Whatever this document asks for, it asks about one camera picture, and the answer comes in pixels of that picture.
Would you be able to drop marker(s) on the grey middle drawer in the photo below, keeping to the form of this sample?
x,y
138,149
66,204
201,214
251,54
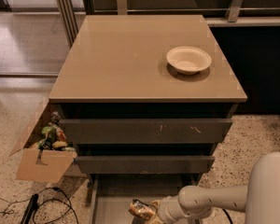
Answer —
x,y
144,165

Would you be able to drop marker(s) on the colourful toys in box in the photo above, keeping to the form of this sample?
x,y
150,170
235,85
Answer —
x,y
54,137

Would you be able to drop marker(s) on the grey top drawer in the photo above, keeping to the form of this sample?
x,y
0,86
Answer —
x,y
145,131

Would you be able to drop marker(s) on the black bar on floor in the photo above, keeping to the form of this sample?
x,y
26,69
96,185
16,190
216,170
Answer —
x,y
32,205

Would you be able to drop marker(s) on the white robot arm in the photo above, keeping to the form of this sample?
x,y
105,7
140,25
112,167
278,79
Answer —
x,y
259,199

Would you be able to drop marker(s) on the cardboard box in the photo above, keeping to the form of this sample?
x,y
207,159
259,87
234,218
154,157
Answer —
x,y
42,166

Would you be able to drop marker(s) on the white paper bowl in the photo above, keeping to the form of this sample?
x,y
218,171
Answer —
x,y
188,60

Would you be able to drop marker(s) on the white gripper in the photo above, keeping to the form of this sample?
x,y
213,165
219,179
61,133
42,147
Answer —
x,y
166,209

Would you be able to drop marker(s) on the grey open bottom drawer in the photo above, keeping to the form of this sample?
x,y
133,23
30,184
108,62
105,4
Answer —
x,y
112,194

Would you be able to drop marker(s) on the grey drawer cabinet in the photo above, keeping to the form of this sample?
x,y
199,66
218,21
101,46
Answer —
x,y
117,69

